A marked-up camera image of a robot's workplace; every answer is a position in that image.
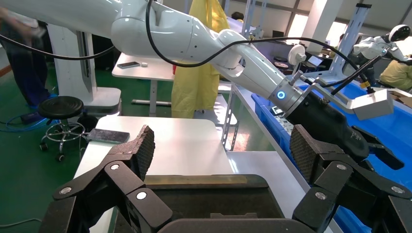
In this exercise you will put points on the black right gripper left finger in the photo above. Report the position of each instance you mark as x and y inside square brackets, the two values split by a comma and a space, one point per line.
[96, 193]

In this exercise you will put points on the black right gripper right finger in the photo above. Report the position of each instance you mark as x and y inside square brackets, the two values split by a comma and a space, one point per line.
[347, 193]

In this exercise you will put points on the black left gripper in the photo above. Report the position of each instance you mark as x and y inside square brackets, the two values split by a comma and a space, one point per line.
[328, 122]

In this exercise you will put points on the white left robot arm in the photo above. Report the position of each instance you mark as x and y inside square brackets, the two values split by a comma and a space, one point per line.
[177, 35]

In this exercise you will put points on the black container tray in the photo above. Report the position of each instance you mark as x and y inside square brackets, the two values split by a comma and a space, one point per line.
[209, 199]

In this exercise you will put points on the blue plastic bin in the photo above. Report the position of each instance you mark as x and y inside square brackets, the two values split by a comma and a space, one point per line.
[396, 135]

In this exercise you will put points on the brown cardboard box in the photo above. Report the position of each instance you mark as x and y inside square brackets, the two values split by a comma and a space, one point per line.
[405, 100]

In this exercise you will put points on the dark smartphone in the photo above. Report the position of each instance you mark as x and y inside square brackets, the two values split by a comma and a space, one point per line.
[108, 135]
[128, 65]

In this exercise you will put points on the person in yellow clothes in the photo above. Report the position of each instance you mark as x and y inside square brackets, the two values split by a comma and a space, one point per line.
[397, 75]

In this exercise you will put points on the black round stool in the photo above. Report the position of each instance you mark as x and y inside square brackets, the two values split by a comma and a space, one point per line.
[61, 107]

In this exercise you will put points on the white humanoid robot black head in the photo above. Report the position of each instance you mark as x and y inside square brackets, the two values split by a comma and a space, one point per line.
[370, 46]

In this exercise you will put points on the black power adapter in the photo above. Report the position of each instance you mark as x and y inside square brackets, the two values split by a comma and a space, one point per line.
[29, 118]

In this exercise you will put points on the open laptop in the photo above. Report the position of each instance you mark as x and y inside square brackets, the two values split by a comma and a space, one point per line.
[315, 61]

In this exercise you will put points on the white round knob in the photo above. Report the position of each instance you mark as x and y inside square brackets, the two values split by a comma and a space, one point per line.
[296, 54]

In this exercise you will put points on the white robot torso column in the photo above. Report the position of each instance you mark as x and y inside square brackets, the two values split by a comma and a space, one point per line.
[69, 64]

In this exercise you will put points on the white work table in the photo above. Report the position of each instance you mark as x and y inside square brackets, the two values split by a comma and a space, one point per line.
[154, 70]

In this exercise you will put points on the person in dark clothes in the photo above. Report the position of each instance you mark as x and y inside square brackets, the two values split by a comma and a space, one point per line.
[22, 70]

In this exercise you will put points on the yellow coat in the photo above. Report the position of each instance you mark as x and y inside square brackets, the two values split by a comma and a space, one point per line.
[196, 80]

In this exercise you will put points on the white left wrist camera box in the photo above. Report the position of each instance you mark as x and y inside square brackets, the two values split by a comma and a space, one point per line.
[373, 106]

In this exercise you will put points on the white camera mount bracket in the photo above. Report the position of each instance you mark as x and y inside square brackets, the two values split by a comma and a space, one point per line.
[334, 98]

